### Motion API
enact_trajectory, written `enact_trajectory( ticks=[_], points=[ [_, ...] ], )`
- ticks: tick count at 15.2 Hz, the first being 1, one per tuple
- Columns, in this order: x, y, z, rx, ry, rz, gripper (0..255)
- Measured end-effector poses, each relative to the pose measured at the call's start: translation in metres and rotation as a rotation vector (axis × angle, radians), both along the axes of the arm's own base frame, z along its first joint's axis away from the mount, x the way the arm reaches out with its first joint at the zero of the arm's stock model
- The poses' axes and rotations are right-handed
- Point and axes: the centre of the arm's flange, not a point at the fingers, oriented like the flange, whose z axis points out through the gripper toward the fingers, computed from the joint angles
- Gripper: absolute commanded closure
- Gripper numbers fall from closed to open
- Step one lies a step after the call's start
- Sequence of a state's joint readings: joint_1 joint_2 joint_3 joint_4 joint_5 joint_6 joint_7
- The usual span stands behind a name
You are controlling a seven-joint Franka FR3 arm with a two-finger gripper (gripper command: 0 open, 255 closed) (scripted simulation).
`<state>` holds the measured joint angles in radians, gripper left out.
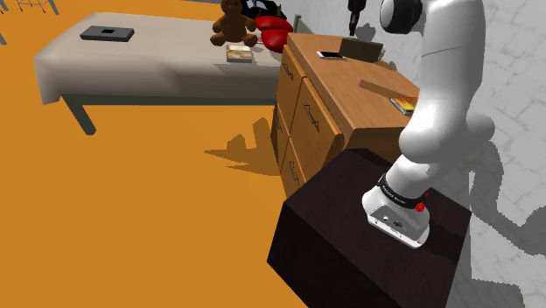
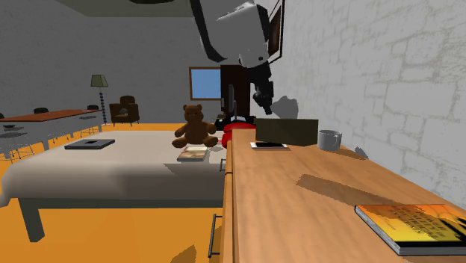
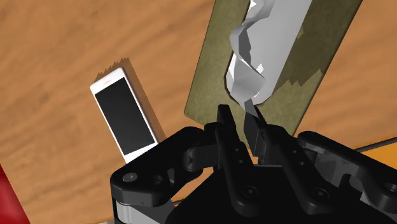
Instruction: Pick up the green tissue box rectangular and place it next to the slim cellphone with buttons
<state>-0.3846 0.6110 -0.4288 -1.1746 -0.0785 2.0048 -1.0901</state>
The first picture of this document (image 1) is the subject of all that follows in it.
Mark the grey metal chair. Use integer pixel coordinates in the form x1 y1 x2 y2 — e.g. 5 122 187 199
0 0 60 46

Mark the beige bed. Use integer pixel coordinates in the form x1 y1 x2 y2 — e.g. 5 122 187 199
33 11 296 137

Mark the orange covered book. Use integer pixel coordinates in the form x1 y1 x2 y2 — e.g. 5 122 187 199
389 95 420 116

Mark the brown teddy bear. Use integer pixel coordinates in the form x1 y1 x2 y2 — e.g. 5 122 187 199
209 0 259 48

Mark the wooden chest of drawers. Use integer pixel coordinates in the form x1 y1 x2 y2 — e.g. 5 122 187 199
269 32 421 200

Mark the dark grey laptop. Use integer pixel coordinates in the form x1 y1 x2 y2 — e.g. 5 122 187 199
79 25 136 43

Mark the brown book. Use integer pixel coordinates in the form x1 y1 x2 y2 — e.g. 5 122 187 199
226 44 254 64

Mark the olive green box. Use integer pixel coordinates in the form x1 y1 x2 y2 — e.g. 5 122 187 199
339 37 384 64

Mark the dark robot stand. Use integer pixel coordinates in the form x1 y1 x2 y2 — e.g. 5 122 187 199
266 148 473 308

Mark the red pillow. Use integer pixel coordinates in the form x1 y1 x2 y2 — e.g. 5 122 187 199
254 15 295 54

